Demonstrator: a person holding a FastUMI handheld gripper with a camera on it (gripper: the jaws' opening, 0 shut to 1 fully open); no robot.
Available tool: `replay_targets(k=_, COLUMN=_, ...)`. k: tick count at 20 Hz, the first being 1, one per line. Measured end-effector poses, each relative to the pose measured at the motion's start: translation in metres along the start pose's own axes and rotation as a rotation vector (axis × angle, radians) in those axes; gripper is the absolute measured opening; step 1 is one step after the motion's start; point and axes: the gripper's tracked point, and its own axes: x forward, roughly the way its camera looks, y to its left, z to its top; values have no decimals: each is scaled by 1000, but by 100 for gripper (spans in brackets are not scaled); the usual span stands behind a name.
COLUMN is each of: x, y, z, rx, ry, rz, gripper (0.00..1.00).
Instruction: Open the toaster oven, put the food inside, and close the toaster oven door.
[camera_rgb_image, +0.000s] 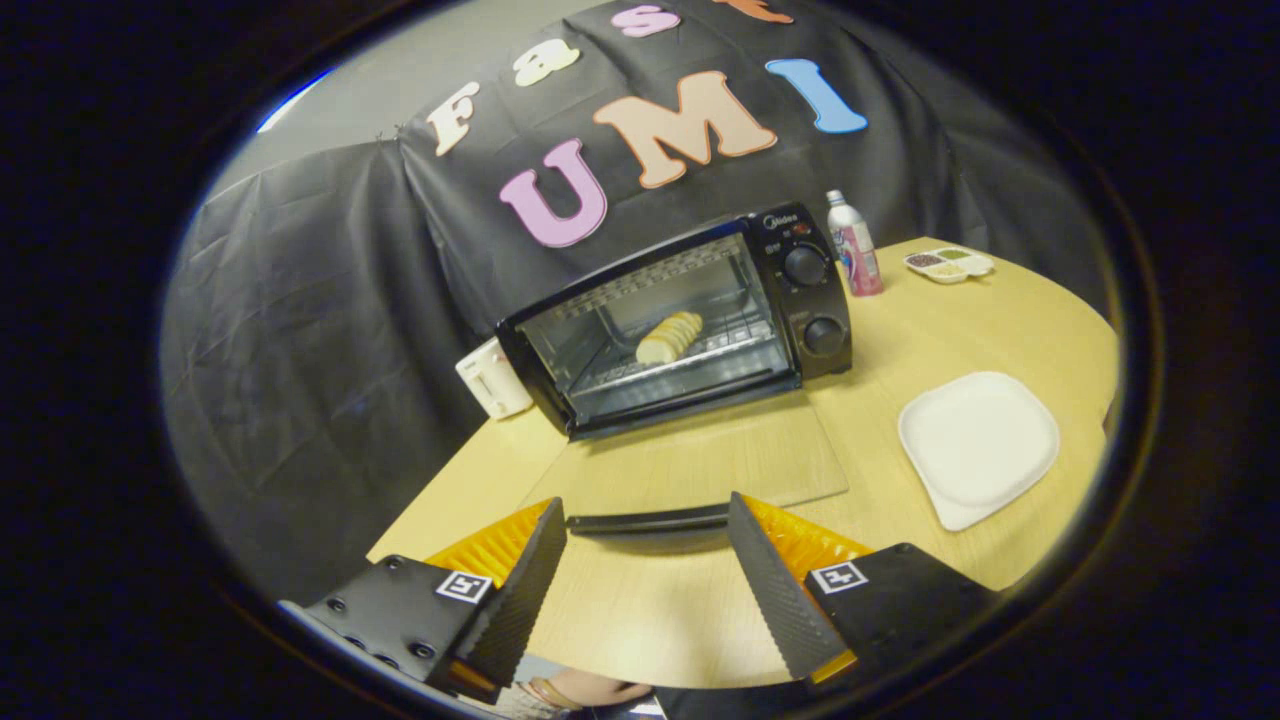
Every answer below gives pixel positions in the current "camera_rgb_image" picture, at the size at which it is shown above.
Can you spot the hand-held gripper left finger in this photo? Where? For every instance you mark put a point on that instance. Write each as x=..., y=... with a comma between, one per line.
x=520, y=600

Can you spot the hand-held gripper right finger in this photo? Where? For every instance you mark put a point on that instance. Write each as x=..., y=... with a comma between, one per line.
x=780, y=600

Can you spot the sliced yellow bread loaf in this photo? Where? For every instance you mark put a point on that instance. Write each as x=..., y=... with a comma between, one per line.
x=668, y=338

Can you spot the black toaster oven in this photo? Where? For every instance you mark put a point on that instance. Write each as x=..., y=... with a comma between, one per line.
x=790, y=300

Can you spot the white pop-up toaster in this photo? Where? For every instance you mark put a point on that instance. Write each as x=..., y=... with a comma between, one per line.
x=495, y=380

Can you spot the person's foot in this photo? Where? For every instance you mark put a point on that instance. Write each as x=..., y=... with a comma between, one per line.
x=590, y=690

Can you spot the white square plate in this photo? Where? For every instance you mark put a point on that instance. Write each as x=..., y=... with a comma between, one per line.
x=980, y=445

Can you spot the pink labelled bottle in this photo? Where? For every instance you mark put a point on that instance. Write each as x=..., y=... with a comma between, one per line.
x=858, y=255

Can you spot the white divided condiment dish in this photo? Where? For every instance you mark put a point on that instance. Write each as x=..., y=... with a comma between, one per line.
x=948, y=265

